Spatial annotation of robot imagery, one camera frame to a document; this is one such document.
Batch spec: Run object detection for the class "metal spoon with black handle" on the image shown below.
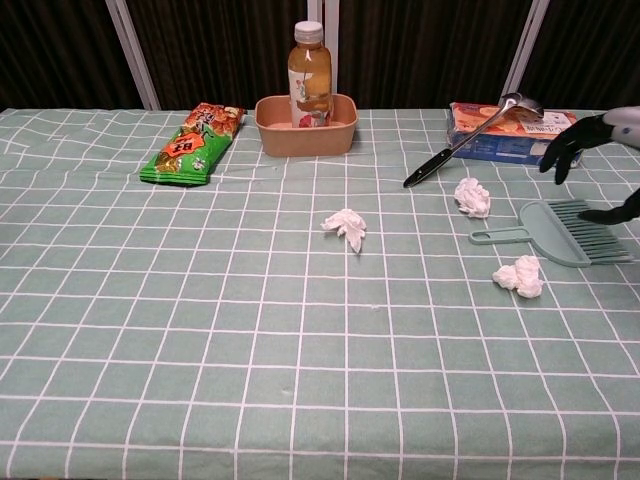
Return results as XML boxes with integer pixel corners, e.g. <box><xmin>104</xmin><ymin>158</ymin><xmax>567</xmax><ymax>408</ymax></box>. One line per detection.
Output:
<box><xmin>402</xmin><ymin>92</ymin><xmax>546</xmax><ymax>190</ymax></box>

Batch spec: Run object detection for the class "green white checked tablecloth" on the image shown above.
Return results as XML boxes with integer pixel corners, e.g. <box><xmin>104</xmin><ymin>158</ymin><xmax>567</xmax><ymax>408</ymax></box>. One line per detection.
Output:
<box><xmin>0</xmin><ymin>107</ymin><xmax>640</xmax><ymax>480</ymax></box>

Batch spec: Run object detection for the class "dark pleated curtain panel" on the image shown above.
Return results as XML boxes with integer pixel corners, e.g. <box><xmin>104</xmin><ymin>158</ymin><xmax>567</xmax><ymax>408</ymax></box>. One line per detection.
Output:
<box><xmin>338</xmin><ymin>0</ymin><xmax>534</xmax><ymax>110</ymax></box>
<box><xmin>0</xmin><ymin>0</ymin><xmax>149</xmax><ymax>110</ymax></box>
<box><xmin>519</xmin><ymin>0</ymin><xmax>640</xmax><ymax>110</ymax></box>
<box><xmin>124</xmin><ymin>0</ymin><xmax>310</xmax><ymax>110</ymax></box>

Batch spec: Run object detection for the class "green orange snack bag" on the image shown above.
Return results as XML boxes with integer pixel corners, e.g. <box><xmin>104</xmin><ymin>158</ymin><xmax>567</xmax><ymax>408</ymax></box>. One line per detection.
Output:
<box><xmin>138</xmin><ymin>102</ymin><xmax>248</xmax><ymax>189</ymax></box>

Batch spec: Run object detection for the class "white metal frame post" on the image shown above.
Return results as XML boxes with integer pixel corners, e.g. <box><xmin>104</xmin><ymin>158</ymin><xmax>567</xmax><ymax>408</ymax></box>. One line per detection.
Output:
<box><xmin>499</xmin><ymin>0</ymin><xmax>551</xmax><ymax>100</ymax></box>
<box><xmin>104</xmin><ymin>0</ymin><xmax>161</xmax><ymax>110</ymax></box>
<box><xmin>307</xmin><ymin>0</ymin><xmax>341</xmax><ymax>96</ymax></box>

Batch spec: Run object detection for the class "orange blue biscuit box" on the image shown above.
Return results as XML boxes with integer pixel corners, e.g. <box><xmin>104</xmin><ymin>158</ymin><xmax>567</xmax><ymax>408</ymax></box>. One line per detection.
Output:
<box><xmin>446</xmin><ymin>102</ymin><xmax>584</xmax><ymax>167</ymax></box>

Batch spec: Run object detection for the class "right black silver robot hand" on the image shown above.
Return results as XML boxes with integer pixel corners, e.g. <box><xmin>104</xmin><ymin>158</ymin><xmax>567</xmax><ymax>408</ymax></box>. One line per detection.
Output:
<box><xmin>538</xmin><ymin>105</ymin><xmax>640</xmax><ymax>225</ymax></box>

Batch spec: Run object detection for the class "tan rectangular container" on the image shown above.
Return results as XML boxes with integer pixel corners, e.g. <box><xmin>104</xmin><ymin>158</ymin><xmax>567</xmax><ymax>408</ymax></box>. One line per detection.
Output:
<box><xmin>254</xmin><ymin>93</ymin><xmax>360</xmax><ymax>159</ymax></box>

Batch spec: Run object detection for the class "tea bottle with white cap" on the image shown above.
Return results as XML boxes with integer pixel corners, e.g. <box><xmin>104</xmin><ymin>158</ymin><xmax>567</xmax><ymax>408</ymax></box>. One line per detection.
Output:
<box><xmin>287</xmin><ymin>20</ymin><xmax>335</xmax><ymax>130</ymax></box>

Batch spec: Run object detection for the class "white tissue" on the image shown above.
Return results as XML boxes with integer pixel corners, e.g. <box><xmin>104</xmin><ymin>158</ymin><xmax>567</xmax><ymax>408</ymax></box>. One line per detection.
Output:
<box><xmin>319</xmin><ymin>208</ymin><xmax>368</xmax><ymax>255</ymax></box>
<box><xmin>491</xmin><ymin>254</ymin><xmax>545</xmax><ymax>299</ymax></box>
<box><xmin>453</xmin><ymin>176</ymin><xmax>492</xmax><ymax>220</ymax></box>

